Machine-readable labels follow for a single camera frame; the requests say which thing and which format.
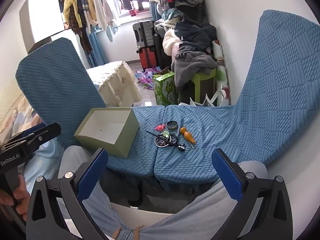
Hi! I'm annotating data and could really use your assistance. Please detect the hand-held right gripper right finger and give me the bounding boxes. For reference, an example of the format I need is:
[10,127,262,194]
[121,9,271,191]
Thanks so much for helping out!
[207,148,293,240]

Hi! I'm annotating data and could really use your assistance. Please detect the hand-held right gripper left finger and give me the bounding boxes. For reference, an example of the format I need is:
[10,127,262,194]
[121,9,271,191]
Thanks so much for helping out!
[26,148,118,240]

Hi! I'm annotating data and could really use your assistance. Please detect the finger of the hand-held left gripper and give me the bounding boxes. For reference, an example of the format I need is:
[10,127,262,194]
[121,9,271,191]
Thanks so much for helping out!
[0,122,62,154]
[21,124,47,137]

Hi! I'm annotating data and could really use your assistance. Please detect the pale green box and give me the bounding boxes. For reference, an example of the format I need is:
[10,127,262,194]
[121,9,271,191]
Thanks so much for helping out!
[74,107,140,159]

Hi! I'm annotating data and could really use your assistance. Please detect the orange carrot hair clip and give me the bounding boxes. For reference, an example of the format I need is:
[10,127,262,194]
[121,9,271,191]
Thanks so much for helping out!
[180,127,197,152]

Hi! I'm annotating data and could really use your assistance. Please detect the black hairpin stick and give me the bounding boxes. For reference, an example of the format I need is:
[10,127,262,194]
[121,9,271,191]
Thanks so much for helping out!
[146,130,176,147]

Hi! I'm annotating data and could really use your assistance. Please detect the person's left hand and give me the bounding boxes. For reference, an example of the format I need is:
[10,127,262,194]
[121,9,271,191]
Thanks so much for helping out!
[0,174,31,215]

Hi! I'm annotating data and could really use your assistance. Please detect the person's left leg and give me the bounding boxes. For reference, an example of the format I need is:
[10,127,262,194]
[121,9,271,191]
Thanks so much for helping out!
[57,145,132,240]

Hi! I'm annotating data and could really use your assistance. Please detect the person's leg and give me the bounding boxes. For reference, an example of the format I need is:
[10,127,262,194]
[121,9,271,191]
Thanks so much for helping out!
[117,161,269,240]
[57,145,132,240]

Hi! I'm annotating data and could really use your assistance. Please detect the pastel printed bedding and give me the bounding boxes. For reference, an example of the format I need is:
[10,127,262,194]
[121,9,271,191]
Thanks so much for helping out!
[0,94,36,141]

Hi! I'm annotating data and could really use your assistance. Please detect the light blue cloth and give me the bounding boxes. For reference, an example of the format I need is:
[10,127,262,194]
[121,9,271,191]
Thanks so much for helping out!
[22,139,66,194]

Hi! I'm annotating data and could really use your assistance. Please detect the person's right leg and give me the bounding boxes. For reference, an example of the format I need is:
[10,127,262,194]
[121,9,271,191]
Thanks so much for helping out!
[117,161,269,240]

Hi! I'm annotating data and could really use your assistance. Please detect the blue quilted sofa section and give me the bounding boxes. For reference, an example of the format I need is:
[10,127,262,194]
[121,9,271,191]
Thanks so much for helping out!
[153,9,320,184]
[15,37,166,180]

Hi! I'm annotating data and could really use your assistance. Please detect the white carrier bag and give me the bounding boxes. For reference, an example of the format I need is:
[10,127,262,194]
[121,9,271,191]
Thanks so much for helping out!
[178,89,227,107]

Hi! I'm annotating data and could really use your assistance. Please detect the table with cream cloth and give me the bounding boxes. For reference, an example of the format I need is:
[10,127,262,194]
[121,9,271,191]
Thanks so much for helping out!
[86,61,143,107]

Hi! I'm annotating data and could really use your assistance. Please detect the flower printed roll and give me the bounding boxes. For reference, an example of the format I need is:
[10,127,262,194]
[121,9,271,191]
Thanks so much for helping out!
[212,39,231,106]

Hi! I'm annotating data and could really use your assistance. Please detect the green plastic stool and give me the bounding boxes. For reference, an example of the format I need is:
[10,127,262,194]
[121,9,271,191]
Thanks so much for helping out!
[178,67,217,106]

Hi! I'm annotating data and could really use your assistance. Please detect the green printed carton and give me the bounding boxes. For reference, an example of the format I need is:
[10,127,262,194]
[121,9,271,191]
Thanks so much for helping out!
[152,71,179,106]

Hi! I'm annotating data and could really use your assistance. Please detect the purple printed cloth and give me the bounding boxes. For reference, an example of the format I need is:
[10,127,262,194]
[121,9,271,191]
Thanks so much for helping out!
[135,67,163,90]

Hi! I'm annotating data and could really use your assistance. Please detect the white cabinet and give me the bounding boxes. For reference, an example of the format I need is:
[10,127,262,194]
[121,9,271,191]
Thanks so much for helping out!
[19,0,66,53]

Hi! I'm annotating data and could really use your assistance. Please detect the orange suitcase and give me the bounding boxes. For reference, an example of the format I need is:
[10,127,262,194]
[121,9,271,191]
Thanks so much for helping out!
[137,47,157,71]

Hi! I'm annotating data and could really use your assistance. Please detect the row of hanging clothes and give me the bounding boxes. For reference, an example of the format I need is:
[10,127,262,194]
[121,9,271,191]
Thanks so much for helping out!
[60,0,121,55]

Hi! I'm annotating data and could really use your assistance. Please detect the grey suitcase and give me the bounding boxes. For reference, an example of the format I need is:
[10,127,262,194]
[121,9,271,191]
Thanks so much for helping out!
[132,20,156,49]

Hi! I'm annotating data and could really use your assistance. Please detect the black suitcase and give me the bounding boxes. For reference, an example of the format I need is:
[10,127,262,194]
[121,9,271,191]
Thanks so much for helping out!
[152,32,173,69]

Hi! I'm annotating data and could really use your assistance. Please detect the white duvet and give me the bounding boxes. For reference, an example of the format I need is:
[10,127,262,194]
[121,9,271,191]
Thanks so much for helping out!
[162,29,183,56]

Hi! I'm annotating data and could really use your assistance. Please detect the navy jacket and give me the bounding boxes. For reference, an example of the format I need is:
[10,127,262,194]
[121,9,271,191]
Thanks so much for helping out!
[174,21,217,53]

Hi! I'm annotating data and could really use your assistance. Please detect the blue curtain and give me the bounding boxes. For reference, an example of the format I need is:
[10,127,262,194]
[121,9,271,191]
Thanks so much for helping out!
[144,0,163,23]

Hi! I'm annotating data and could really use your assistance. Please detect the pile of mixed clothes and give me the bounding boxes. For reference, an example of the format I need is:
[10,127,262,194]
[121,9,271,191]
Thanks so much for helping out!
[154,0,207,32]

